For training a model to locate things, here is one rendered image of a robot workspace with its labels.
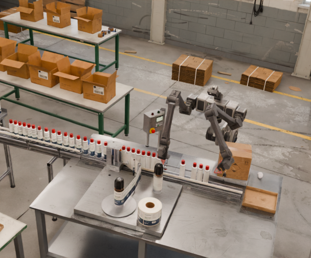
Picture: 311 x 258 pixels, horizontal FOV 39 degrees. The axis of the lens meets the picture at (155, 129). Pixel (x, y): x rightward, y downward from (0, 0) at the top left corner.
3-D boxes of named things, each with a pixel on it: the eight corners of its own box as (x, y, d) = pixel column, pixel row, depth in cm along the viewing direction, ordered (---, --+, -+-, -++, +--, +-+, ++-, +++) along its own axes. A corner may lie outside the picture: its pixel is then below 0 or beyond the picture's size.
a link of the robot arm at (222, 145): (216, 107, 381) (206, 112, 387) (213, 108, 376) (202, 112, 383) (234, 154, 376) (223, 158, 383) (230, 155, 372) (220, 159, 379)
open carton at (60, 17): (42, 25, 802) (40, 5, 783) (57, 20, 834) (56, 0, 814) (58, 30, 787) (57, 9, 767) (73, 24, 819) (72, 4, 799)
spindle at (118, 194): (112, 206, 383) (112, 180, 368) (116, 200, 390) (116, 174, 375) (121, 209, 381) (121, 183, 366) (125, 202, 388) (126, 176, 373)
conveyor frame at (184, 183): (80, 159, 449) (80, 156, 447) (85, 154, 458) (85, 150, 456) (240, 199, 409) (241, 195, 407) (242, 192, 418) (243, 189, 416)
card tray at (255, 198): (241, 205, 402) (242, 202, 400) (245, 188, 424) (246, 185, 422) (274, 213, 395) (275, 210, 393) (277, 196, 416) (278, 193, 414)
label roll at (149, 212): (137, 226, 366) (138, 213, 358) (137, 210, 383) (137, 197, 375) (161, 226, 367) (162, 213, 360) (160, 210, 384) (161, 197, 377)
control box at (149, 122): (142, 130, 418) (143, 112, 408) (157, 125, 427) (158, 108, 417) (149, 135, 411) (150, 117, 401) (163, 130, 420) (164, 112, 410)
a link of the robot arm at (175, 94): (181, 88, 390) (171, 86, 394) (176, 102, 386) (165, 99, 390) (192, 109, 429) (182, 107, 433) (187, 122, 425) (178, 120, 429)
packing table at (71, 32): (4, 57, 866) (-1, 18, 826) (31, 45, 928) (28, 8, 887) (98, 84, 786) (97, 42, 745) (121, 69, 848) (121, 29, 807)
